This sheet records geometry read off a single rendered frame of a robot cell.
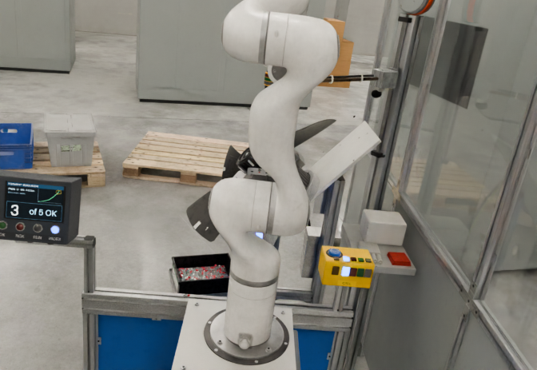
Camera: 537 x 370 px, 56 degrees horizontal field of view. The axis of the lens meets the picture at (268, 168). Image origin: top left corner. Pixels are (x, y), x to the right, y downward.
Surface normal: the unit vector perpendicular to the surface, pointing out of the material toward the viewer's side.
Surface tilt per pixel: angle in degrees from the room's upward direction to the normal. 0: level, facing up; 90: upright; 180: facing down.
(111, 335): 90
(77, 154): 95
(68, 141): 95
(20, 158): 90
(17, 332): 0
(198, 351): 0
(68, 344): 0
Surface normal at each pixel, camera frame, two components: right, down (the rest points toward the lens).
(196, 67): 0.26, 0.38
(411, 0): -0.79, 0.13
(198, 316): 0.11, -0.93
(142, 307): 0.04, 0.36
